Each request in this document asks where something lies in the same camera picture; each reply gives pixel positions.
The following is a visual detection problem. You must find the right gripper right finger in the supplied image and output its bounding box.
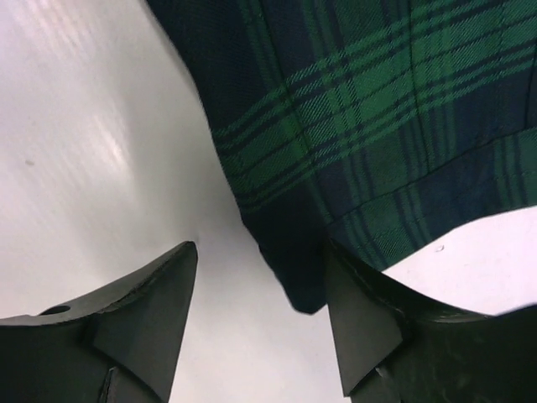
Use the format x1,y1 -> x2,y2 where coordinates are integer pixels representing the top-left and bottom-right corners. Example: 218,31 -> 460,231
325,242 -> 536,403

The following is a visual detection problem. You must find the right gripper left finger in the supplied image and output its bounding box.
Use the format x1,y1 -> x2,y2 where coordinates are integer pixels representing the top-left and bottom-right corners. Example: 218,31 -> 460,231
1,241 -> 197,402

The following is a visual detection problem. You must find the green plaid skirt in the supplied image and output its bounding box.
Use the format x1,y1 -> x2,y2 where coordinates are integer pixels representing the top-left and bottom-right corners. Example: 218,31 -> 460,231
149,1 -> 536,314

